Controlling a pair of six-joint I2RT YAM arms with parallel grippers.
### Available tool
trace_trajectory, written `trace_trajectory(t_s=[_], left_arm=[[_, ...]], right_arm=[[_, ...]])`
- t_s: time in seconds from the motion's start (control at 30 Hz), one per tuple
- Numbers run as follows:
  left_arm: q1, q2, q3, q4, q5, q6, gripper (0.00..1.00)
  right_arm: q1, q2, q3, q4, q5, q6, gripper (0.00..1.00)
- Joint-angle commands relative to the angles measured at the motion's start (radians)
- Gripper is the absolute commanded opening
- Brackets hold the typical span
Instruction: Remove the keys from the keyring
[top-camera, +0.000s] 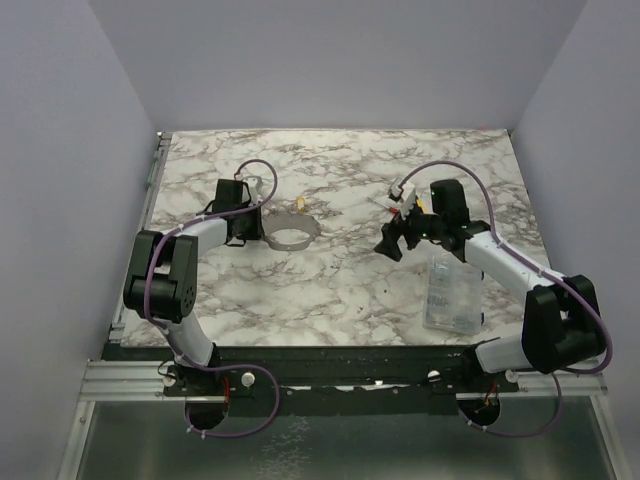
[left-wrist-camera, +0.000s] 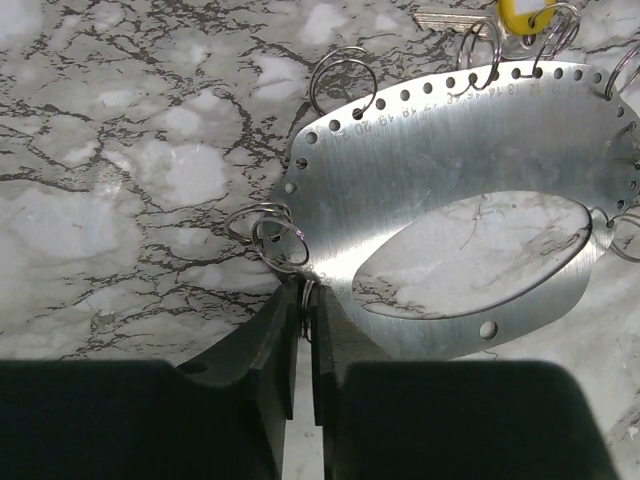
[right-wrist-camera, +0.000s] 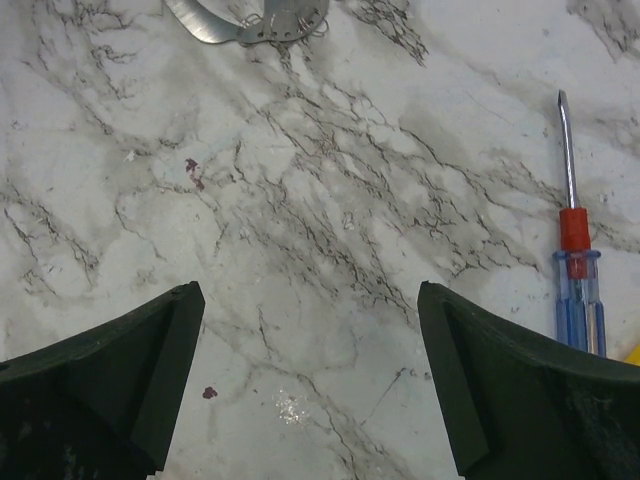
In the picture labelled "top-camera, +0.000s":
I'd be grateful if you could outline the red blue screwdriver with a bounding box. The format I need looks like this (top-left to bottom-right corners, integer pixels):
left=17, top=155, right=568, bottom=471
left=368, top=198, right=400, bottom=215

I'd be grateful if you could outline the large metal key ring band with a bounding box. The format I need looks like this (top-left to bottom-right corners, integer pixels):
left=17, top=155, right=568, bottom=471
left=262, top=213, right=321, bottom=252

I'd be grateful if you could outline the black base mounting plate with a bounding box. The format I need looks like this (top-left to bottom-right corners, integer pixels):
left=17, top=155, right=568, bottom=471
left=164, top=345, right=518, bottom=417

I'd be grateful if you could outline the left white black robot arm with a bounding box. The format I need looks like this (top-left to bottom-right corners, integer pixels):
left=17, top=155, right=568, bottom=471
left=123, top=176, right=264, bottom=395

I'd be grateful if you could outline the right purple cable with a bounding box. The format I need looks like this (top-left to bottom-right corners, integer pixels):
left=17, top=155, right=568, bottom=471
left=399, top=161, right=614, bottom=438

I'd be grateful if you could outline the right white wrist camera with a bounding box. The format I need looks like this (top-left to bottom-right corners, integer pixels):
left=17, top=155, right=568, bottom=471
left=388, top=179, right=417, bottom=219

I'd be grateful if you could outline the aluminium frame rail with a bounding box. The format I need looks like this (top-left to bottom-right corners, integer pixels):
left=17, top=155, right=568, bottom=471
left=79, top=361, right=164, bottom=402

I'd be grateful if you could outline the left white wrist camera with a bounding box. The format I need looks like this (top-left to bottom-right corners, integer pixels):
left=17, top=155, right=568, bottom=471
left=234, top=173, right=263, bottom=206

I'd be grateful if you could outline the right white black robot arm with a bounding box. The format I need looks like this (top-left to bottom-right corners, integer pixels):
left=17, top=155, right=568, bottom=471
left=375, top=179, right=606, bottom=391

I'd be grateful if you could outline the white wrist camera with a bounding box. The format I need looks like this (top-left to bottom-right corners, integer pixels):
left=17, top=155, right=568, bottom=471
left=388, top=179, right=417, bottom=219
left=234, top=173, right=263, bottom=206

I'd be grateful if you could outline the clear plastic organizer box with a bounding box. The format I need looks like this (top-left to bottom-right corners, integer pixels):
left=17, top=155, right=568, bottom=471
left=422, top=253, right=484, bottom=335

